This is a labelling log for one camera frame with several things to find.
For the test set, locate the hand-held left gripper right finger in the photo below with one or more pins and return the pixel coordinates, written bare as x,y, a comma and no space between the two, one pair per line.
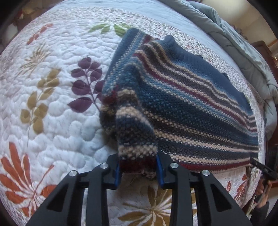
161,173

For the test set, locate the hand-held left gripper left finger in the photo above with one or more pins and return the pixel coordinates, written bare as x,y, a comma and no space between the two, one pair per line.
113,171

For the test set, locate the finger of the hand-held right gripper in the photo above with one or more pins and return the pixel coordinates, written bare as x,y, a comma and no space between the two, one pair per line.
256,164

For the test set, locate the striped knitted sweater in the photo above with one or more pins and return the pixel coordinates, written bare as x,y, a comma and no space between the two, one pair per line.
173,102

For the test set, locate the person's right forearm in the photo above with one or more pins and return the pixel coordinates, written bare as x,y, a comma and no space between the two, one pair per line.
260,214

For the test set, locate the person's right hand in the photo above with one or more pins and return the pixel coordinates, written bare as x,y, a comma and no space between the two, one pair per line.
261,188

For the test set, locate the white floral quilt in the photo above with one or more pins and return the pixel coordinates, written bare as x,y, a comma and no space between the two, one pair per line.
54,97

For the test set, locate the wooden headboard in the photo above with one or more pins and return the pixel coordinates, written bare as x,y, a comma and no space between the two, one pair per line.
263,51

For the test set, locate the grey duvet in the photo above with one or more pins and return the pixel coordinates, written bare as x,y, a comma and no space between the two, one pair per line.
239,43

